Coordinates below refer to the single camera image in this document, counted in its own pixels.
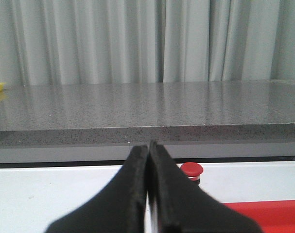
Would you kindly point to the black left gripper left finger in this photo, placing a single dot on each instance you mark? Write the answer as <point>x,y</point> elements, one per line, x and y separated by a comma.
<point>118,208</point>

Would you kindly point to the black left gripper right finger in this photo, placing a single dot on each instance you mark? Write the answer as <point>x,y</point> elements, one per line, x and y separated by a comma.
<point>178,205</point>

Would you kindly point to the red mushroom push button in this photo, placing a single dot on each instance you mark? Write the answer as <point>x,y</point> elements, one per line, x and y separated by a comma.
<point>193,171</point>

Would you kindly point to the red plastic tray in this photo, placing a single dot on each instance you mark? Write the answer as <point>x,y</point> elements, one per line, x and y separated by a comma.
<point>272,216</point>

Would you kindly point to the grey stone counter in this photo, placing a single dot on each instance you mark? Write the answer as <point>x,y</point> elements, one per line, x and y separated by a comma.
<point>68,123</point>

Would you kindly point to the grey pleated curtain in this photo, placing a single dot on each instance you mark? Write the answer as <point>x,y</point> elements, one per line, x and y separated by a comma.
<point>46,42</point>

